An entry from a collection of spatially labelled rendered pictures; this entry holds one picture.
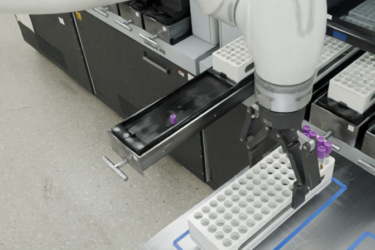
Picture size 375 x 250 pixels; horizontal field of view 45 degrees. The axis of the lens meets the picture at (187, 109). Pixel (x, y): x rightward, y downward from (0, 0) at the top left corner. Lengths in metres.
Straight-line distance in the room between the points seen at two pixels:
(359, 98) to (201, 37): 0.62
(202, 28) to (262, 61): 0.89
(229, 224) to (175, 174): 1.29
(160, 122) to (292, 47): 0.59
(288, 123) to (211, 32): 0.82
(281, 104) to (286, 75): 0.06
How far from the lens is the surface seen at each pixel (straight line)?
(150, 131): 1.12
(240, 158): 1.57
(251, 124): 0.82
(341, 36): 1.12
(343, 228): 0.92
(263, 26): 0.61
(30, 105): 2.69
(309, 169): 0.77
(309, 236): 0.90
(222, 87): 1.23
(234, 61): 1.23
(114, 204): 2.03
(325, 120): 1.19
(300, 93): 0.68
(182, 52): 1.50
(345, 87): 1.15
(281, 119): 0.71
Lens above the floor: 1.56
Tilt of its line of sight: 41 degrees down
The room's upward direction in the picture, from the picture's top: 6 degrees counter-clockwise
